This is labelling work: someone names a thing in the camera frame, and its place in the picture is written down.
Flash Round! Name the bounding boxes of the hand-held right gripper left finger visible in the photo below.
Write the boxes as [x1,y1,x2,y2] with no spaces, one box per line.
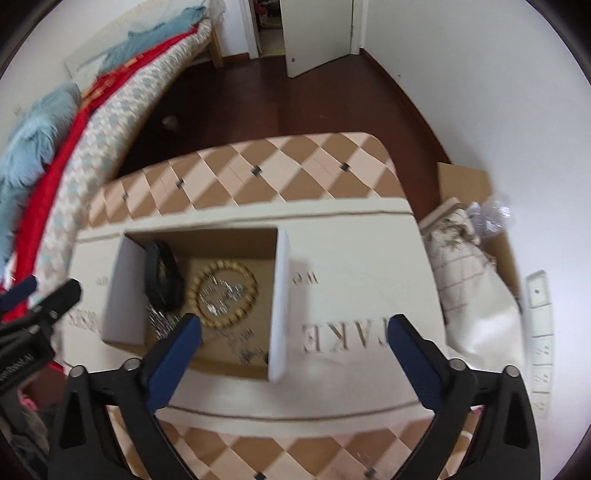
[48,313,203,480]

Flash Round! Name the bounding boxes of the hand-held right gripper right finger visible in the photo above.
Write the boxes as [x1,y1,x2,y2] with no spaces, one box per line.
[387,314,542,480]

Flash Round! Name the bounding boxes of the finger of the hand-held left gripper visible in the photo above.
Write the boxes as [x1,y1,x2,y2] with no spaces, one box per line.
[0,276,38,311]
[25,278,83,324]

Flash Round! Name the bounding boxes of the chunky silver chain bracelet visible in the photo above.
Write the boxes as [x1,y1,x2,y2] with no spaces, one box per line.
[146,305,184,341]

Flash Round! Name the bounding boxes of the cardboard box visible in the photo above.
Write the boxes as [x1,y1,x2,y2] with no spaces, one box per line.
[100,224,293,384]

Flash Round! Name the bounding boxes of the wooden bead bracelet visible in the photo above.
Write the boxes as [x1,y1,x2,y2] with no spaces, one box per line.
[187,259,258,330]

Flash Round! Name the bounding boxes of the black smart band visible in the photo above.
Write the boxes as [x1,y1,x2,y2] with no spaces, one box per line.
[143,242,186,310]

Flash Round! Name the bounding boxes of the thin silver chain bracelet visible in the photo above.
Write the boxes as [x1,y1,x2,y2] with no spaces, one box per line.
[203,329,269,366]

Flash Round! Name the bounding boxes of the silver pendant necklace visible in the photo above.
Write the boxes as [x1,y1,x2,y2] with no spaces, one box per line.
[199,276,246,317]

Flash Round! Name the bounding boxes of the cream folded cloth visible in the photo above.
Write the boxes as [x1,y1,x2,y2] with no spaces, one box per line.
[417,197,528,371]

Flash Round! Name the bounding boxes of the diamond pattern tablecloth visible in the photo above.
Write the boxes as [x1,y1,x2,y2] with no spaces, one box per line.
[59,132,450,480]

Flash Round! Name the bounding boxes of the white power strip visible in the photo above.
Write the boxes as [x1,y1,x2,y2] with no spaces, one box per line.
[525,270,555,419]

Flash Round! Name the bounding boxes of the bed with red blanket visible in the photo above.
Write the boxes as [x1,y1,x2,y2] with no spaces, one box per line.
[0,6,207,271]

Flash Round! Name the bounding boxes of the crumpled clear plastic bag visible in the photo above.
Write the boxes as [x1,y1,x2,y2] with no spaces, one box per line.
[470,198,514,237]

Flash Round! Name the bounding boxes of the checkered bed cover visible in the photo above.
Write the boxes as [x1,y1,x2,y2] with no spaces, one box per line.
[36,19,219,282]

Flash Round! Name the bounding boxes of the flat cardboard sheet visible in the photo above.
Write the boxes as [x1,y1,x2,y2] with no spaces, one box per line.
[436,162,526,302]

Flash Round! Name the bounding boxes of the white wooden bed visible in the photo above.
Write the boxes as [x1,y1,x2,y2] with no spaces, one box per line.
[64,0,225,88]

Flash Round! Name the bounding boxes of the white door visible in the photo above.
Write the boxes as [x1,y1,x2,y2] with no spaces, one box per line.
[282,0,355,79]

